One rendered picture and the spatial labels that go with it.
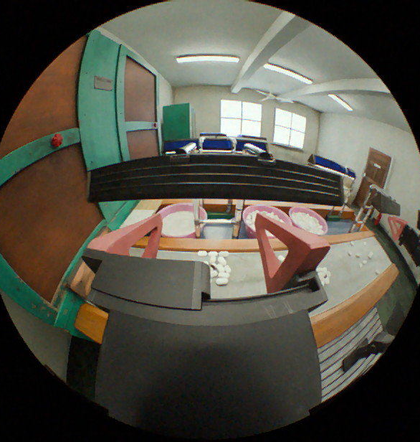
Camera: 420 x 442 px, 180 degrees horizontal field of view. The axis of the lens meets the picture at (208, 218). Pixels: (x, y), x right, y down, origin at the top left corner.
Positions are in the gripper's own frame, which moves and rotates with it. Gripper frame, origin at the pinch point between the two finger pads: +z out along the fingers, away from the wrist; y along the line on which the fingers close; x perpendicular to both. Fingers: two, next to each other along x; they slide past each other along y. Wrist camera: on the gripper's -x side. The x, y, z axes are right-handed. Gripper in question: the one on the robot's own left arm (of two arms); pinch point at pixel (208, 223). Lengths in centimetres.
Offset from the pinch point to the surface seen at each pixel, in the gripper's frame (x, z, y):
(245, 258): 33.0, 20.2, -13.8
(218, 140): -3, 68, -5
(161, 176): -0.8, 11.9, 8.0
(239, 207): 16.0, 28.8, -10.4
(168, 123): -34, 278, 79
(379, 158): -76, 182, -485
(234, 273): 33.1, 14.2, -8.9
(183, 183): 0.2, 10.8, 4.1
